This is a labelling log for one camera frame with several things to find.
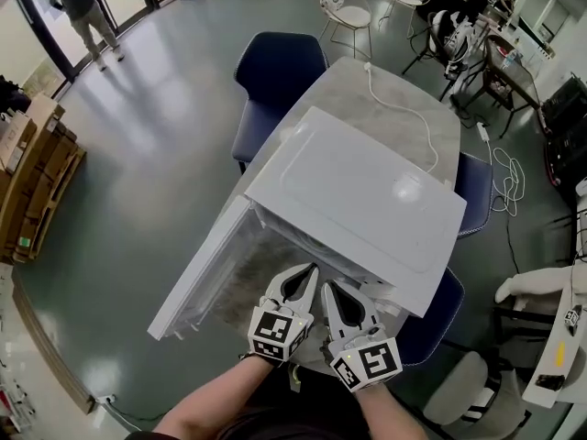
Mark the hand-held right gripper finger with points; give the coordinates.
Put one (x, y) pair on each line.
(370, 316)
(331, 316)

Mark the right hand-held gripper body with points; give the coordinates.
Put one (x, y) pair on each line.
(373, 360)

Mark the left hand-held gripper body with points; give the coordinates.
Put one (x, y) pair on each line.
(275, 330)

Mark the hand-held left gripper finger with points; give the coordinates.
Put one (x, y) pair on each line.
(277, 284)
(313, 287)

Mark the white microwave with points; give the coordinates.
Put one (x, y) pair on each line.
(357, 186)

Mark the person's left forearm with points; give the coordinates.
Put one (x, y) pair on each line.
(215, 397)

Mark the person's right forearm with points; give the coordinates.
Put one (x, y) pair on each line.
(390, 415)

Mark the person's light green shoe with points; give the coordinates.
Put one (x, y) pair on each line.
(295, 378)

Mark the dark blue chair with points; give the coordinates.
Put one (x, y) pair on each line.
(280, 67)
(435, 310)
(474, 190)

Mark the person's black shirt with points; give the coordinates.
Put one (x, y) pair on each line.
(275, 420)

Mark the black oblong object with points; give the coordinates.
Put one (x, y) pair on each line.
(550, 381)

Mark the white power strip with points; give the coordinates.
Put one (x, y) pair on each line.
(482, 131)
(106, 399)

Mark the small yellow object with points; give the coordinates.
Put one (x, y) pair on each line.
(560, 352)

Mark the white work table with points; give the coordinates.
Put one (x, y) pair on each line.
(561, 383)

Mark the spare hand-held gripper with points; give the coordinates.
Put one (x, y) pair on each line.
(573, 316)

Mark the grey marble dining table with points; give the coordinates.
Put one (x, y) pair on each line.
(399, 90)

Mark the stack of flat cardboard boxes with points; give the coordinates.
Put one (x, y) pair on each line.
(36, 177)

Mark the black equipment case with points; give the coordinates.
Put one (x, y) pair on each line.
(566, 122)

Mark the black glass-top table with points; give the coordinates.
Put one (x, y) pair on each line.
(511, 73)

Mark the black chair with white bag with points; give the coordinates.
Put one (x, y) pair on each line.
(454, 39)

